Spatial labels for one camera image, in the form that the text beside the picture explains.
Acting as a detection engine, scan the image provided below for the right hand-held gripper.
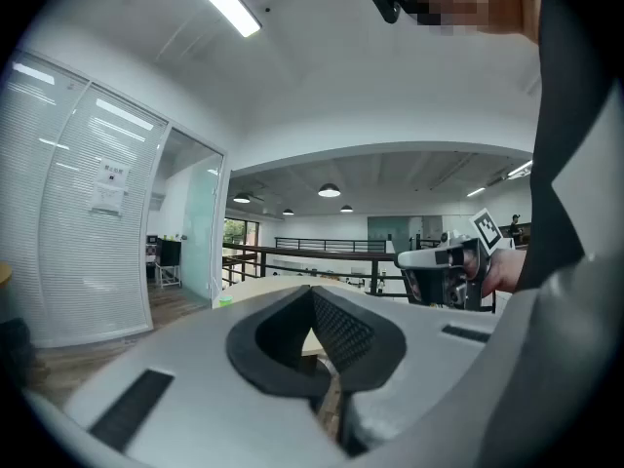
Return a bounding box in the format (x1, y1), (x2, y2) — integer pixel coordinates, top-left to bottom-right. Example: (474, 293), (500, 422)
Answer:
(396, 207), (517, 312)

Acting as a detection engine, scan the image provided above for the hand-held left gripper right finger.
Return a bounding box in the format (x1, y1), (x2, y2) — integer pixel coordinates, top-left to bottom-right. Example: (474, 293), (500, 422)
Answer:
(310, 284), (512, 458)

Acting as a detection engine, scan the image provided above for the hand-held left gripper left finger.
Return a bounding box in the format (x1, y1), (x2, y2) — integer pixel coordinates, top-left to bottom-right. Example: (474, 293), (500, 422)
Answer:
(62, 284), (342, 468)

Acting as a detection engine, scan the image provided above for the person's right hand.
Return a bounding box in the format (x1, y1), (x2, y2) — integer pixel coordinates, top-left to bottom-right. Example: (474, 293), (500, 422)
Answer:
(461, 247), (528, 297)

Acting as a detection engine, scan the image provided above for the black metal railing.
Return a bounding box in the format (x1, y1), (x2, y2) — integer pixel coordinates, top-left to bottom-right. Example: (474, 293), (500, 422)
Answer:
(221, 235), (498, 312)

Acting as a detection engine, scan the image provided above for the white metal rack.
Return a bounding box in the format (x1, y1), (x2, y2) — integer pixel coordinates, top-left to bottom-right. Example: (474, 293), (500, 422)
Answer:
(154, 263), (183, 290)

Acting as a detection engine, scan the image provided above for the person's black clothing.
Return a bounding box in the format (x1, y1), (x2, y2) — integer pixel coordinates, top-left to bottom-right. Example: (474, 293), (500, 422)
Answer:
(515, 0), (616, 293)

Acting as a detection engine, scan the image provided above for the black cabinet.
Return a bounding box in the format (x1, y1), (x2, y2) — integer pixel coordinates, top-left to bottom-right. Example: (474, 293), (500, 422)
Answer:
(155, 239), (183, 267)

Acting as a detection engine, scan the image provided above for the frosted glass door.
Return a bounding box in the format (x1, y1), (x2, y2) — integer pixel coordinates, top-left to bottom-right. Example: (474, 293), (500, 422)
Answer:
(180, 129), (227, 302)

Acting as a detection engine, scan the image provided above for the glass partition with white blinds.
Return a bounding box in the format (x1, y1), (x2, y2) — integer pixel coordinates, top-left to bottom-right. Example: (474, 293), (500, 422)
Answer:
(0, 49), (171, 349)

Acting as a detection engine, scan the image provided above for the white paper notice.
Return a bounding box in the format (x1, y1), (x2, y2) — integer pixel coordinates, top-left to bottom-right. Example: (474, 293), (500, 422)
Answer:
(89, 156), (132, 217)

